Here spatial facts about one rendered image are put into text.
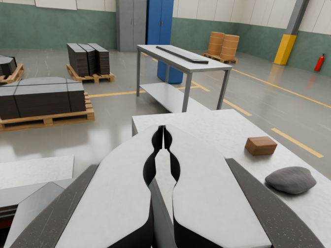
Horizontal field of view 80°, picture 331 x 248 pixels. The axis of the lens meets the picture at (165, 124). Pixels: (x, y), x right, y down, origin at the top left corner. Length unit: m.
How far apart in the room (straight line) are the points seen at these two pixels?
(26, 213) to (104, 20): 8.04
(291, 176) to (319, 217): 0.13
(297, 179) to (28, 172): 1.18
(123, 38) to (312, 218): 7.86
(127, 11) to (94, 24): 1.34
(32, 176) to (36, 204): 0.33
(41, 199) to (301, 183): 0.91
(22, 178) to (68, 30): 7.53
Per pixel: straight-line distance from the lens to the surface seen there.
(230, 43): 7.99
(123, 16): 8.09
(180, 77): 4.92
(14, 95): 3.07
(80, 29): 8.49
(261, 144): 0.86
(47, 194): 0.93
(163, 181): 0.66
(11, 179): 1.24
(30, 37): 8.52
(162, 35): 8.70
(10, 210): 0.96
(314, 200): 0.81
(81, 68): 4.66
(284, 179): 0.78
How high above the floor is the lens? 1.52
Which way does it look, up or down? 30 degrees down
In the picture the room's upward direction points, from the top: 6 degrees clockwise
